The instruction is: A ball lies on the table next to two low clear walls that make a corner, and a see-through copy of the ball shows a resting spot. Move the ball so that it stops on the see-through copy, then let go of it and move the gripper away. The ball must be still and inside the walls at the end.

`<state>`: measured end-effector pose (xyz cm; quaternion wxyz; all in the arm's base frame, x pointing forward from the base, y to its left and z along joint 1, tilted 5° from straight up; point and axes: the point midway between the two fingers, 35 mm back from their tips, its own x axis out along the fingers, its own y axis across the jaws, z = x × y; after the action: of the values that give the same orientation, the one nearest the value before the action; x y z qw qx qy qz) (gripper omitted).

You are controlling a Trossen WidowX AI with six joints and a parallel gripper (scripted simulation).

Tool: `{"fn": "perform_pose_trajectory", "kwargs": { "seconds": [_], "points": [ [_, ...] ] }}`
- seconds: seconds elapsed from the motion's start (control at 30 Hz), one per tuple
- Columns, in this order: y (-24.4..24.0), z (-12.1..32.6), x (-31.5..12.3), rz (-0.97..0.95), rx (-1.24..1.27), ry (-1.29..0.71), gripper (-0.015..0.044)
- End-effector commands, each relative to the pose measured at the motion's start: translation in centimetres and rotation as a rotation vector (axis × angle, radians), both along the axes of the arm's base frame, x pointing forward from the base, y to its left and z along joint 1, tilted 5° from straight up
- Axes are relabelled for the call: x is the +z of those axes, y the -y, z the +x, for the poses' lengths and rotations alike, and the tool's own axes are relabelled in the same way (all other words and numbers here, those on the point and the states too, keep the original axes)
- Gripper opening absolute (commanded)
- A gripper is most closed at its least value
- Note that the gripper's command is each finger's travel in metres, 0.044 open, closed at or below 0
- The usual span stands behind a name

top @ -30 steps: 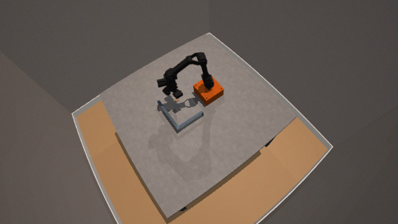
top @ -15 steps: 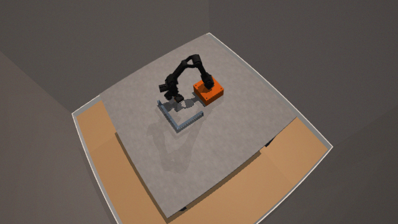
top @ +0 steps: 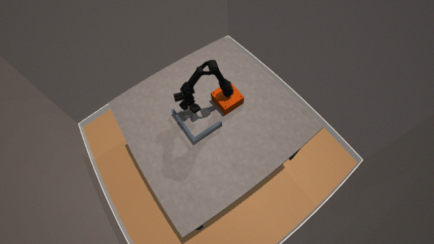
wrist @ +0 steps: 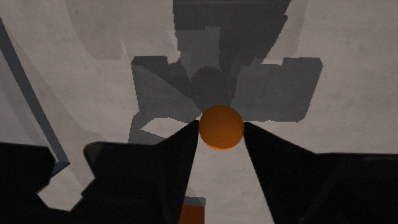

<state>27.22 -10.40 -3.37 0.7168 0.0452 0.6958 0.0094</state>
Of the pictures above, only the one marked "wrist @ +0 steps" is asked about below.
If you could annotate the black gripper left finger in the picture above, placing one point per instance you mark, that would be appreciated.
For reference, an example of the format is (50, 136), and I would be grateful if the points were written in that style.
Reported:
(167, 163)

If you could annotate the brown ball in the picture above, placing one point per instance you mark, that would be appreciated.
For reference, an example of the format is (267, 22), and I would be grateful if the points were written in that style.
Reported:
(221, 127)

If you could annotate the low clear glass walls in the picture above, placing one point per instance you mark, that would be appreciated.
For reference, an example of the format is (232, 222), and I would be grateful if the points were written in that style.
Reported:
(22, 120)

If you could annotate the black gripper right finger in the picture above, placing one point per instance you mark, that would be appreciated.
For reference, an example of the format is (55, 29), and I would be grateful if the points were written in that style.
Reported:
(295, 181)

